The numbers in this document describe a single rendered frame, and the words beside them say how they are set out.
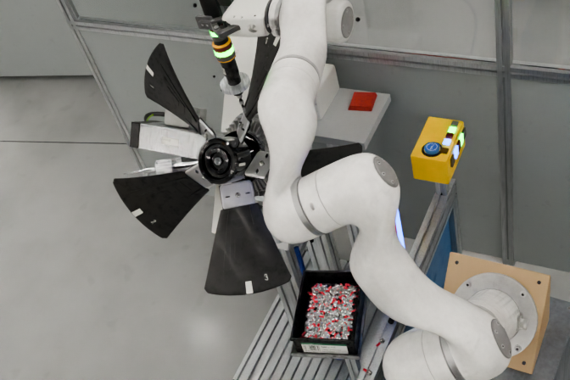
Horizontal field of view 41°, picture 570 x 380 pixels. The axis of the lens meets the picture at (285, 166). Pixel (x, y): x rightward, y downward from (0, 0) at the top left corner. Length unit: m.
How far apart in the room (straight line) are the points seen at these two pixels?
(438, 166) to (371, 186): 0.89
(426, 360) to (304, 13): 0.65
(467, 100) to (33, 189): 2.41
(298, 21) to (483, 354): 0.66
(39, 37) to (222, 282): 2.84
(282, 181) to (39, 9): 3.37
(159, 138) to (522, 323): 1.13
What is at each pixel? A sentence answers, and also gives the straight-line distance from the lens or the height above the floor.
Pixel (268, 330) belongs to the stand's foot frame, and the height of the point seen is 0.08.
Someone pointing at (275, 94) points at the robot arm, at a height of 1.77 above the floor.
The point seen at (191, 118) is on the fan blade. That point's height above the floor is 1.26.
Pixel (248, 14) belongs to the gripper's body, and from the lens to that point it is 1.59.
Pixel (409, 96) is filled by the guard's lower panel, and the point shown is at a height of 0.83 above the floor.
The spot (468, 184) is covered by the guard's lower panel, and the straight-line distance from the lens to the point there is 2.83.
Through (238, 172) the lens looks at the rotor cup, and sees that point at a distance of 1.95.
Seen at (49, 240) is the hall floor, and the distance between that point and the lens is 3.84.
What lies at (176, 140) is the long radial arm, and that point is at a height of 1.12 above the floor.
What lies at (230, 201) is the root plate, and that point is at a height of 1.11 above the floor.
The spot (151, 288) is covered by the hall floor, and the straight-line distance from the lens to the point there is 3.40.
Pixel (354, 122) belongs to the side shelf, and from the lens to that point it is 2.50.
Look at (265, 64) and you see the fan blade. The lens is 1.94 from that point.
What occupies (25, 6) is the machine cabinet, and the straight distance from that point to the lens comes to 4.51.
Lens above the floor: 2.52
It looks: 43 degrees down
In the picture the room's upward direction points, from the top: 17 degrees counter-clockwise
